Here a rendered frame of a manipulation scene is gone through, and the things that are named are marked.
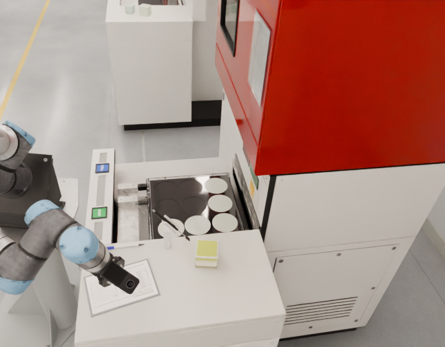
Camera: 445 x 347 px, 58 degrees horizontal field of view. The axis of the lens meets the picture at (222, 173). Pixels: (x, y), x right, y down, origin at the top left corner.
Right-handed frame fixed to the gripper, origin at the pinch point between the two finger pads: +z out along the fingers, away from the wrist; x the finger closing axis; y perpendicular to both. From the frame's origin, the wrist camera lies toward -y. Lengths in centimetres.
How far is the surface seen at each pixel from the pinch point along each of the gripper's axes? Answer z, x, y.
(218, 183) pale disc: 40, -56, 2
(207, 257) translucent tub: 7.1, -20.5, -17.3
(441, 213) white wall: 130, -153, -111
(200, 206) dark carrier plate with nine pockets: 34, -41, 1
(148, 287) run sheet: 8.9, -3.0, -7.0
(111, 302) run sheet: 6.2, 6.8, -1.2
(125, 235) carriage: 28.0, -14.1, 16.5
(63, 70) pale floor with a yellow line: 226, -142, 257
